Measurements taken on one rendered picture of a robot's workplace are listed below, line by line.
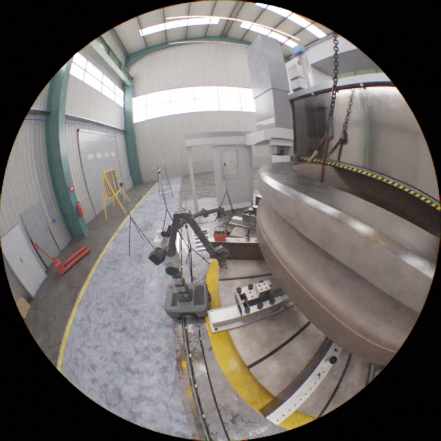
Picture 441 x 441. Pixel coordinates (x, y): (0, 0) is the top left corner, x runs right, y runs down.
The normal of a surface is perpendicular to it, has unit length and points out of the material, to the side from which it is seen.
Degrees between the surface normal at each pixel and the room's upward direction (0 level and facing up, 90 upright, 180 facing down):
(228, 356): 0
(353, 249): 90
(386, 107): 90
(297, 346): 0
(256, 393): 0
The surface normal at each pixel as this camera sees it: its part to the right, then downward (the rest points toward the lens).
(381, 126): -0.96, 0.18
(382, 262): -0.87, 0.28
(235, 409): -0.07, -0.88
